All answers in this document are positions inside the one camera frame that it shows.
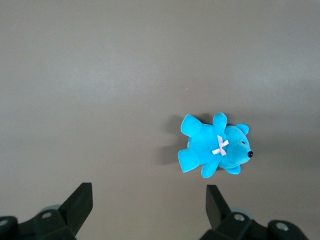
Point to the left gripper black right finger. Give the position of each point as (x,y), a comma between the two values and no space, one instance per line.
(225,222)

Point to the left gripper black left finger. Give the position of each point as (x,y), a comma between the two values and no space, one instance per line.
(67,220)

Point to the blue plush teddy bear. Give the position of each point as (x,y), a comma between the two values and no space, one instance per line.
(200,140)

